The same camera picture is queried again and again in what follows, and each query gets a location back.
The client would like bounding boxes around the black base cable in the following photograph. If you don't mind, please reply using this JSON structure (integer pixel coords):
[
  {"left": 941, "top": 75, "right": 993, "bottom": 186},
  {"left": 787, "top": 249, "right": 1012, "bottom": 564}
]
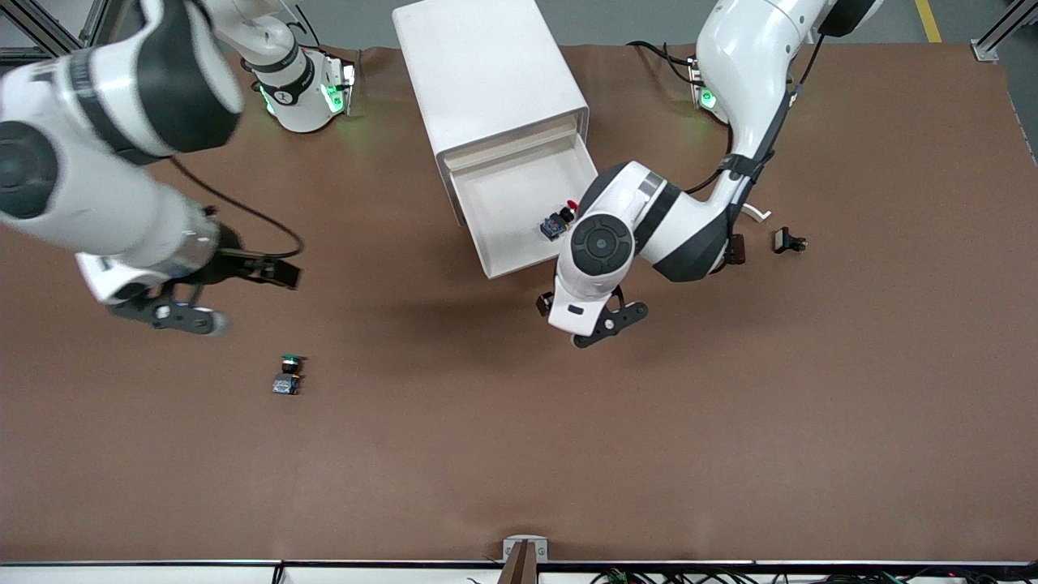
[{"left": 628, "top": 41, "right": 698, "bottom": 82}]

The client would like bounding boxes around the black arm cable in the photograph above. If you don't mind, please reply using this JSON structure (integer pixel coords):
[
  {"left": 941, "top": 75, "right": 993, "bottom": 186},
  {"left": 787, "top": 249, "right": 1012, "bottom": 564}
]
[
  {"left": 170, "top": 158, "right": 306, "bottom": 259},
  {"left": 685, "top": 32, "right": 828, "bottom": 195}
]

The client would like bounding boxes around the red push button switch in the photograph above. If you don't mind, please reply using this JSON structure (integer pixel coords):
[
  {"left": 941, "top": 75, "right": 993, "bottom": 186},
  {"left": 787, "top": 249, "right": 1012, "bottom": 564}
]
[{"left": 541, "top": 199, "right": 578, "bottom": 242}]

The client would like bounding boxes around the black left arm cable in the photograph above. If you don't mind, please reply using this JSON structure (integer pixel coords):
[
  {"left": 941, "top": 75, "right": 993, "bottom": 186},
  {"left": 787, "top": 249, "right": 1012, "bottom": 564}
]
[{"left": 685, "top": 32, "right": 828, "bottom": 195}]

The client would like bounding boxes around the green push button switch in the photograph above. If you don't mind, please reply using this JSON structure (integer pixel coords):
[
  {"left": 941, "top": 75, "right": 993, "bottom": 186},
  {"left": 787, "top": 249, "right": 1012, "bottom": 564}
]
[{"left": 272, "top": 354, "right": 307, "bottom": 397}]

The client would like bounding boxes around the grey table edge bracket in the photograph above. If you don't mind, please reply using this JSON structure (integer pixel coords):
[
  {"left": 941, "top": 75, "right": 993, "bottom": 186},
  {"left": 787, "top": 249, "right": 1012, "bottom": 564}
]
[{"left": 499, "top": 535, "right": 549, "bottom": 584}]

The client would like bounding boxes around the white table edge rail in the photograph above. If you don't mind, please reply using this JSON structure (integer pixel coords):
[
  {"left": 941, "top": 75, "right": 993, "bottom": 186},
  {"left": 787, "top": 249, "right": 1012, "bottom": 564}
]
[{"left": 0, "top": 560, "right": 1038, "bottom": 584}]

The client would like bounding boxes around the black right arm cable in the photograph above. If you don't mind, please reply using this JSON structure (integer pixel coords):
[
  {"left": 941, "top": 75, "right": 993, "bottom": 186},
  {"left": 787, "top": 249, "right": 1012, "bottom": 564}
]
[{"left": 170, "top": 158, "right": 306, "bottom": 259}]

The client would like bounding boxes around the aluminium frame profile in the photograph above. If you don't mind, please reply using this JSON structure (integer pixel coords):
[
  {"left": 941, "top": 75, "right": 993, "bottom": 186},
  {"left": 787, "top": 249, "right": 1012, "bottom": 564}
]
[
  {"left": 0, "top": 0, "right": 114, "bottom": 66},
  {"left": 972, "top": 0, "right": 1038, "bottom": 62}
]

